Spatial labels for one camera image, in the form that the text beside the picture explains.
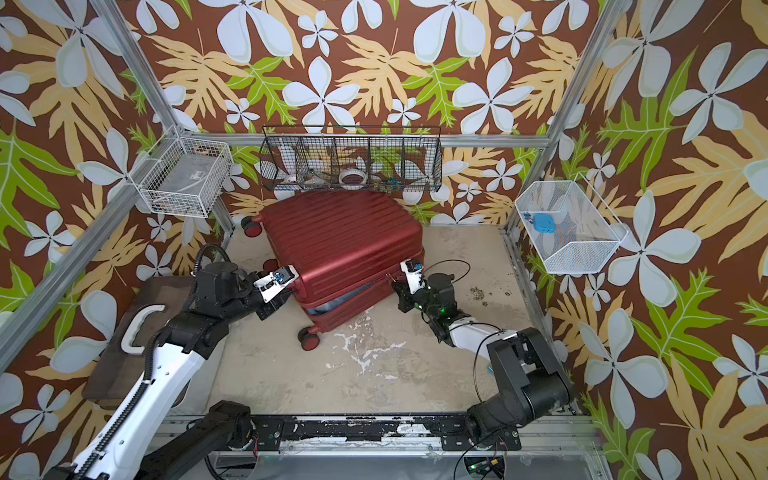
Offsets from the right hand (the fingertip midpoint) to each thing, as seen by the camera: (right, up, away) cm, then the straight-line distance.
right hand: (394, 282), depth 88 cm
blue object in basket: (+45, +18, -1) cm, 48 cm away
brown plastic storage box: (-68, -19, -17) cm, 72 cm away
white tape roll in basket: (-15, +32, +13) cm, 37 cm away
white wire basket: (-62, +31, -3) cm, 69 cm away
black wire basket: (-9, +40, +8) cm, 42 cm away
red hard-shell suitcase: (-13, +10, -10) cm, 19 cm away
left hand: (-29, +3, -15) cm, 33 cm away
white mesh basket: (+50, +16, -6) cm, 52 cm away
